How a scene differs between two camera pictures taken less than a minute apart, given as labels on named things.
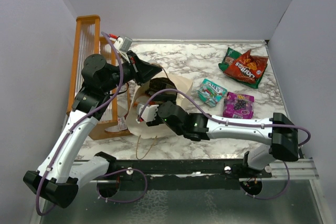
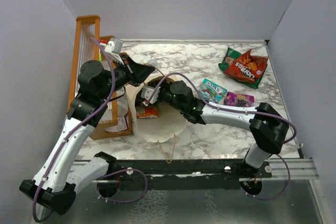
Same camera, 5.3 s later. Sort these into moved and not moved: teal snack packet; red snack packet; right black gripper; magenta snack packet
Moved: right black gripper
Not moved: teal snack packet; red snack packet; magenta snack packet
